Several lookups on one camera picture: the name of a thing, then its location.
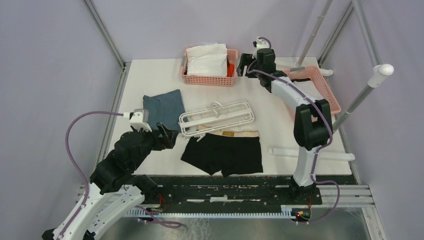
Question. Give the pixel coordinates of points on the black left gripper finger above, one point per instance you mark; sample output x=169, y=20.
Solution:
x=164, y=131
x=169, y=139

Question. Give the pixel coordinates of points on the pink basket with underwear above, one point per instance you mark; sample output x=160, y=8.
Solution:
x=313, y=73

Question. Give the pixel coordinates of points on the folded blue-grey cloth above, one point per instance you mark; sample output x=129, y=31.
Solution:
x=164, y=108

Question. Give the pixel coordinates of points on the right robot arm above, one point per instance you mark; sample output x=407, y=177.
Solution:
x=312, y=129

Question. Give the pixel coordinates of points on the light grey underwear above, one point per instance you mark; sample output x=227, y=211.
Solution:
x=308, y=88

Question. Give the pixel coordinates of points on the metal drying rack stand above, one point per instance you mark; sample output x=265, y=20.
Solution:
x=380, y=73

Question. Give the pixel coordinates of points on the black underwear beige waistband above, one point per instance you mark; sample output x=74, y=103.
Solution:
x=228, y=152

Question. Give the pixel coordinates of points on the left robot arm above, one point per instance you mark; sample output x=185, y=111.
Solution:
x=113, y=188

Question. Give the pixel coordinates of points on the pink basket with white cloth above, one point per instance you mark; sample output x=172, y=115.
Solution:
x=232, y=57

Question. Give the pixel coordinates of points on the white crumpled cloth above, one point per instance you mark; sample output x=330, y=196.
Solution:
x=207, y=60

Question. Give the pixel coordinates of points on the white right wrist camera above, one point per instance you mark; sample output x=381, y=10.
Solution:
x=262, y=43

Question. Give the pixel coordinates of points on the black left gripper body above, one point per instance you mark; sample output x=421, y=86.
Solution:
x=149, y=143

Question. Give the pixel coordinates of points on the white clip hanger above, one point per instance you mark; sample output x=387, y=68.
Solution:
x=215, y=118

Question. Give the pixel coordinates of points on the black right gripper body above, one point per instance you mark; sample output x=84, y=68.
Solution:
x=258, y=68

